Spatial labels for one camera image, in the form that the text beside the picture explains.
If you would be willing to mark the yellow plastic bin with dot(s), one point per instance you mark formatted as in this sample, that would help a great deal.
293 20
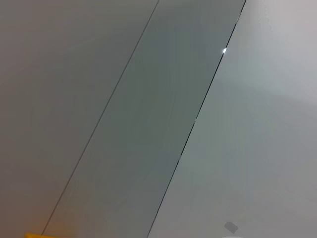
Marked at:
34 235

